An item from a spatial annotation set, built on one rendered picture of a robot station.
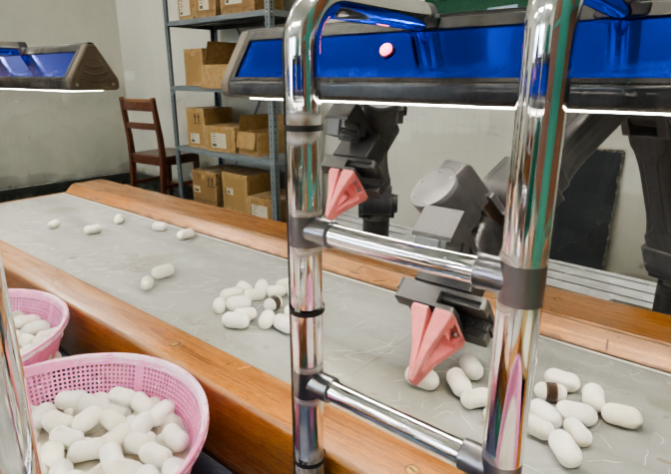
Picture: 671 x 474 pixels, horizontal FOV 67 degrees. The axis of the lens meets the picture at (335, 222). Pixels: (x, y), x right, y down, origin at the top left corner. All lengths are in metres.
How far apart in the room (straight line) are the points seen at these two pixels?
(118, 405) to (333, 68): 0.40
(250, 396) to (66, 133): 4.92
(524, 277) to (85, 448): 0.41
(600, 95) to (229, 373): 0.42
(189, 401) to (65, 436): 0.11
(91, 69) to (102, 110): 4.57
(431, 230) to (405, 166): 2.53
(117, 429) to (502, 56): 0.47
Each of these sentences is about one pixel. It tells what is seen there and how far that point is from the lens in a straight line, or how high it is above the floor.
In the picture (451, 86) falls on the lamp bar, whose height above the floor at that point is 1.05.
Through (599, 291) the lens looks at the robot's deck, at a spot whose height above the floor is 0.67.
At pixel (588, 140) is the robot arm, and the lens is 0.68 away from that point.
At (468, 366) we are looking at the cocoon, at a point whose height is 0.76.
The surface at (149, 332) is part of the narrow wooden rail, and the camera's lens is 0.66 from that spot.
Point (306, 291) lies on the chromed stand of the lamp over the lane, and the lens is 0.36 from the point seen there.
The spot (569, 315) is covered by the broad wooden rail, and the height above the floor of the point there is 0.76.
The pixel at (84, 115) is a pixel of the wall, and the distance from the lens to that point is 5.41.
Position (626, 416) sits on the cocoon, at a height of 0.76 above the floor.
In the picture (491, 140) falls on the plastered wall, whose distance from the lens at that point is 2.76.
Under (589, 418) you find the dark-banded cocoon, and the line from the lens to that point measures 0.56.
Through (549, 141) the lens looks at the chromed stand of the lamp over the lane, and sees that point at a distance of 0.25.
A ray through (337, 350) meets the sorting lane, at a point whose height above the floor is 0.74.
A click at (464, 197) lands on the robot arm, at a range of 0.56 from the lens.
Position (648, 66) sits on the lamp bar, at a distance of 0.38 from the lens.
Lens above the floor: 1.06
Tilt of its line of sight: 16 degrees down
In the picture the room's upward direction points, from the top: straight up
